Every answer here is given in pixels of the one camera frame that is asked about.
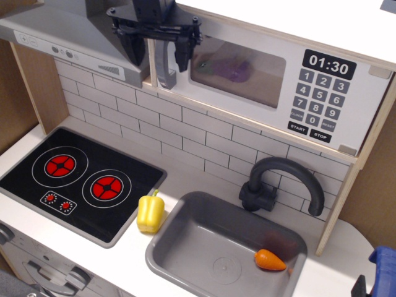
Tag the blue plastic object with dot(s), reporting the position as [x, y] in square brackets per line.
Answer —
[384, 259]

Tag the grey toy oven front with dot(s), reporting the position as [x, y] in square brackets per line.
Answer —
[36, 264]

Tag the white toy microwave door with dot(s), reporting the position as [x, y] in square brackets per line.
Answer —
[322, 97]

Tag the grey toy sink basin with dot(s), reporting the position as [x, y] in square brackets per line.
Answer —
[207, 245]

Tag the purple toy eggplant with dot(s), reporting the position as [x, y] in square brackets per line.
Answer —
[227, 68]

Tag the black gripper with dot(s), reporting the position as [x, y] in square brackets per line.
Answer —
[158, 20]

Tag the black clamp piece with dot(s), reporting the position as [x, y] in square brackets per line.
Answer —
[359, 288]

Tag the orange toy carrot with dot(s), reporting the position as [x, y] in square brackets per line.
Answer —
[267, 260]

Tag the black toy stovetop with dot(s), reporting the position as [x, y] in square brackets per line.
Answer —
[83, 185]

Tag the yellow toy bell pepper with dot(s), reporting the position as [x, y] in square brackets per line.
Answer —
[150, 213]

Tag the grey range hood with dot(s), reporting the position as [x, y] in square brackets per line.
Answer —
[79, 32]

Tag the dark grey toy faucet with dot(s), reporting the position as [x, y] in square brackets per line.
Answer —
[255, 196]

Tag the wooden toy kitchen frame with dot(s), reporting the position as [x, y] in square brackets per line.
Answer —
[161, 124]

